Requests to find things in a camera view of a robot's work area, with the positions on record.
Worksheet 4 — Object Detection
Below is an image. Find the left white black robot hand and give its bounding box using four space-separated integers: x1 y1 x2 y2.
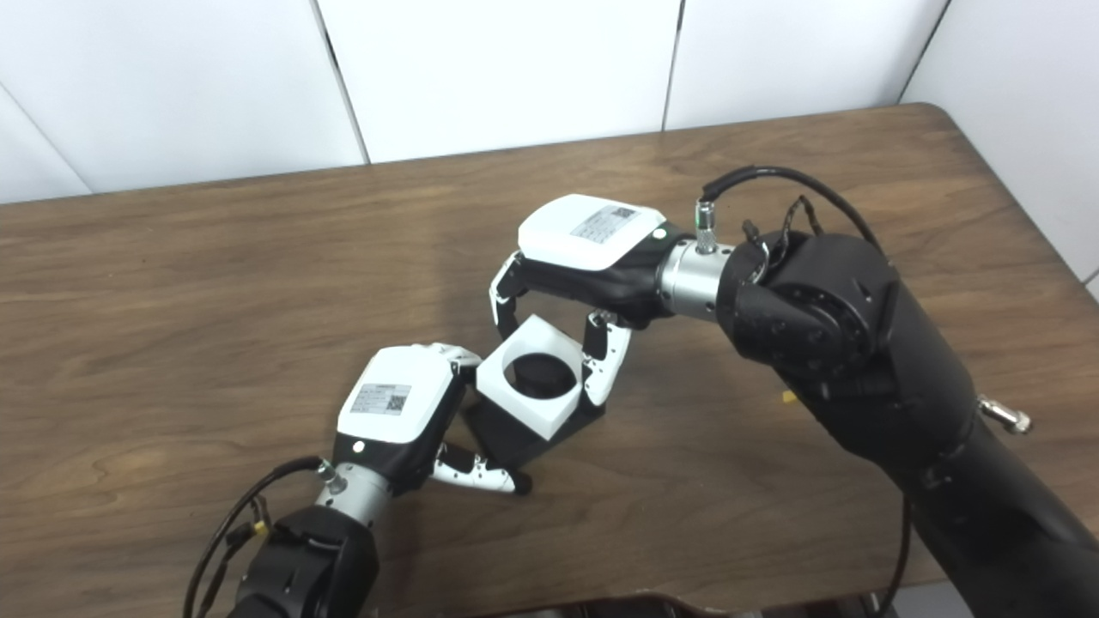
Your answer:
333 343 533 499

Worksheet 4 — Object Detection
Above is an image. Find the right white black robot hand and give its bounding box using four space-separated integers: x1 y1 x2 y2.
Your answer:
489 194 696 408

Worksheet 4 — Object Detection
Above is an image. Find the white square piece with hole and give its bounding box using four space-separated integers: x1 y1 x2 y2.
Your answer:
475 314 593 442

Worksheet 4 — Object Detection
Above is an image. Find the black peg with square base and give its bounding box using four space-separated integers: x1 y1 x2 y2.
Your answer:
462 353 607 472

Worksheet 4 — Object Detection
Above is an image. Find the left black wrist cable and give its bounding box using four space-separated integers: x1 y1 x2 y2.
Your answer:
182 456 332 618

